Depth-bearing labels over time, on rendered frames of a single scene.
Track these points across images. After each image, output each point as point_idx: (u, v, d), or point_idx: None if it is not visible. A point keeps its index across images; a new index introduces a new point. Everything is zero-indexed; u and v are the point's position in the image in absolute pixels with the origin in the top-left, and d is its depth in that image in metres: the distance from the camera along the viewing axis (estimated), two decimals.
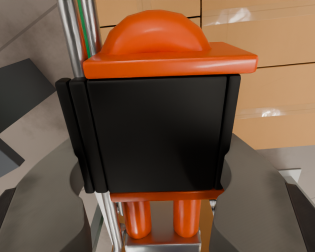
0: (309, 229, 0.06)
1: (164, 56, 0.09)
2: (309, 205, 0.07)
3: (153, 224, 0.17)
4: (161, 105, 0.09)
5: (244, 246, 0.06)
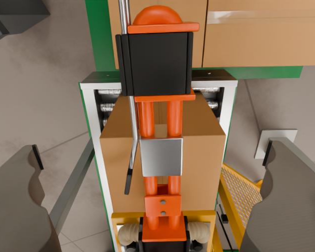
0: None
1: (161, 24, 0.21)
2: None
3: (155, 132, 0.30)
4: (160, 46, 0.21)
5: None
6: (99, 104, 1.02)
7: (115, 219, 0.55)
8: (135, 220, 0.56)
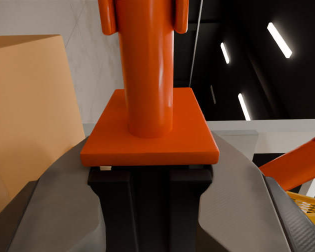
0: (287, 218, 0.07)
1: None
2: (285, 196, 0.07)
3: None
4: None
5: (229, 242, 0.06)
6: None
7: None
8: None
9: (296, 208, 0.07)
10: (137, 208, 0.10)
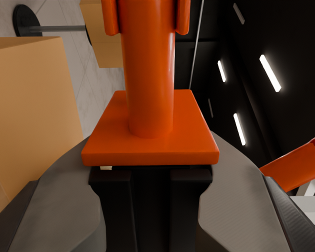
0: (286, 218, 0.07)
1: None
2: (285, 196, 0.07)
3: None
4: None
5: (229, 242, 0.06)
6: None
7: None
8: None
9: (296, 208, 0.07)
10: (137, 209, 0.10)
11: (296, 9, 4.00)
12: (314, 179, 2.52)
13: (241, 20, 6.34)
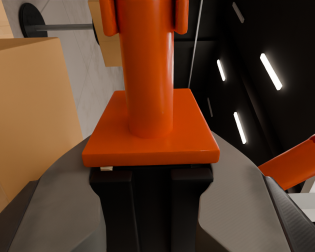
0: (286, 218, 0.07)
1: None
2: (285, 196, 0.07)
3: None
4: None
5: (229, 242, 0.06)
6: None
7: None
8: None
9: (296, 208, 0.07)
10: (139, 208, 0.10)
11: (296, 7, 4.02)
12: None
13: (241, 19, 6.35)
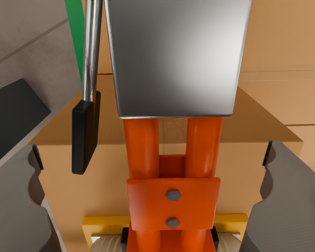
0: None
1: None
2: None
3: None
4: None
5: None
6: None
7: (89, 227, 0.35)
8: (121, 228, 0.35)
9: None
10: None
11: None
12: None
13: None
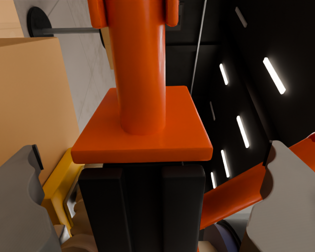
0: None
1: None
2: None
3: None
4: None
5: None
6: None
7: None
8: None
9: None
10: (130, 207, 0.10)
11: (300, 12, 4.04)
12: None
13: (244, 24, 6.39)
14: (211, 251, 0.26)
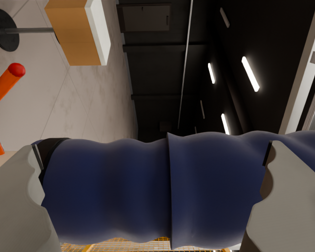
0: None
1: None
2: None
3: None
4: None
5: None
6: None
7: None
8: None
9: None
10: None
11: (270, 13, 4.23)
12: None
13: (227, 24, 6.58)
14: None
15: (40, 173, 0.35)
